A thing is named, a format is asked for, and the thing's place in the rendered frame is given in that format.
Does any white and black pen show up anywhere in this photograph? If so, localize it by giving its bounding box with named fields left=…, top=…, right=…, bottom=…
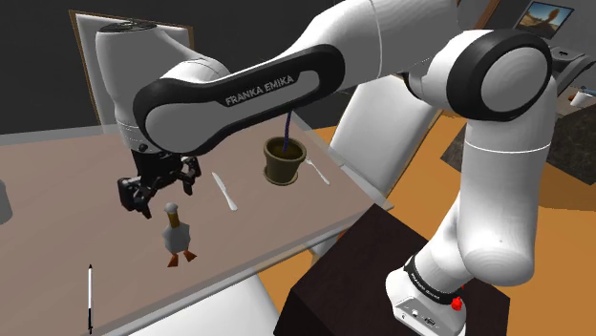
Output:
left=86, top=263, right=95, bottom=336

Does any white fork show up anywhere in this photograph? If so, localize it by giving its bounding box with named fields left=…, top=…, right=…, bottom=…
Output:
left=304, top=157, right=331, bottom=186

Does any dark robot stand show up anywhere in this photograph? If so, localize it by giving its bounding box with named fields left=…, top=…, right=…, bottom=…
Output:
left=273, top=203, right=511, bottom=336

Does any grey round object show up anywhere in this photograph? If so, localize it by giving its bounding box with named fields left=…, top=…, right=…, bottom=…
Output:
left=0, top=179, right=14, bottom=226

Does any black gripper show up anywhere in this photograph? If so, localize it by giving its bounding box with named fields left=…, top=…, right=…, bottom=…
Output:
left=117, top=148, right=202, bottom=221

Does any white goose figure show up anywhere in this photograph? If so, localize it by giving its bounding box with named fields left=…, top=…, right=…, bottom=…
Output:
left=160, top=201, right=198, bottom=269

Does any white chair with wooden frame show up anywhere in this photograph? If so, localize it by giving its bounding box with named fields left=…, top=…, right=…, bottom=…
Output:
left=68, top=10, right=195, bottom=127

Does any dark speckled rug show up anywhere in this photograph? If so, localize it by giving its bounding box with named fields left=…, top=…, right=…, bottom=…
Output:
left=438, top=103, right=596, bottom=186

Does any framed desert picture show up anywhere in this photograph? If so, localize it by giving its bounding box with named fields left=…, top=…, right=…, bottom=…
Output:
left=513, top=0, right=576, bottom=41

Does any white knife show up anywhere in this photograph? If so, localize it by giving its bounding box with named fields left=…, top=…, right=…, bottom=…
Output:
left=211, top=171, right=239, bottom=213

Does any brown dining table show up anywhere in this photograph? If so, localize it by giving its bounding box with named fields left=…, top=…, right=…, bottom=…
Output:
left=0, top=110, right=395, bottom=336

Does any olive plant pot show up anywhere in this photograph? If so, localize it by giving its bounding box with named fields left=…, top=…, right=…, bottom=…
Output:
left=262, top=110, right=309, bottom=187

